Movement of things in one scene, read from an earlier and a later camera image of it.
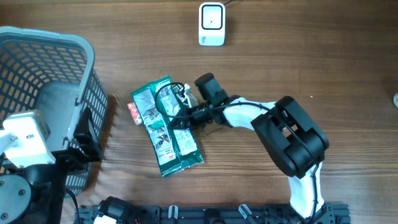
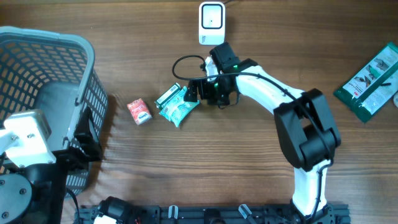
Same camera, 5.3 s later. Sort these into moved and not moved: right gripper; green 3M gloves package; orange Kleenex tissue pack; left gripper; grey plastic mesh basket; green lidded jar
Moved: green 3M gloves package; right gripper
Not moved: left gripper; green lidded jar; grey plastic mesh basket; orange Kleenex tissue pack
